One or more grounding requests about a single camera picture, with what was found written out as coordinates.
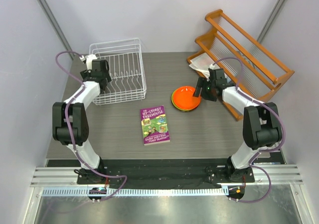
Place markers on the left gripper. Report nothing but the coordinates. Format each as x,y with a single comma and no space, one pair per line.
85,74

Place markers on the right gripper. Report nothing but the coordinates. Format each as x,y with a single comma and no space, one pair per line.
202,82

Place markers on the orange plate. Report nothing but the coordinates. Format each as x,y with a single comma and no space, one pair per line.
185,98

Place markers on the lime green plate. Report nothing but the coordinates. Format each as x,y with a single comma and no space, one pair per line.
174,104

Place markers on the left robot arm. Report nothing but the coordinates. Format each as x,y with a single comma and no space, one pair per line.
69,119

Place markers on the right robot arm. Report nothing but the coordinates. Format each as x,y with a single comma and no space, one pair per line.
263,130

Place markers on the white paper packet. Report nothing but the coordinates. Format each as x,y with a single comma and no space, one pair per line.
201,64

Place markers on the purple treehouse book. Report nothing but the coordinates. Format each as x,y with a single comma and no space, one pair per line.
154,125

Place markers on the perforated metal strip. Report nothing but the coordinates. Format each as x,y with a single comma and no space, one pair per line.
100,192

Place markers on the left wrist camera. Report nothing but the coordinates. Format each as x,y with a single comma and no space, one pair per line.
87,60

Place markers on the white wire dish rack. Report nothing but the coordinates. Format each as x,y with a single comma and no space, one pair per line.
126,70

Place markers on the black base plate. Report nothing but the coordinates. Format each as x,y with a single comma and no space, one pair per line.
159,174

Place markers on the aluminium rail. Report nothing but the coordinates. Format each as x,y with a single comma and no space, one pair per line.
280,174

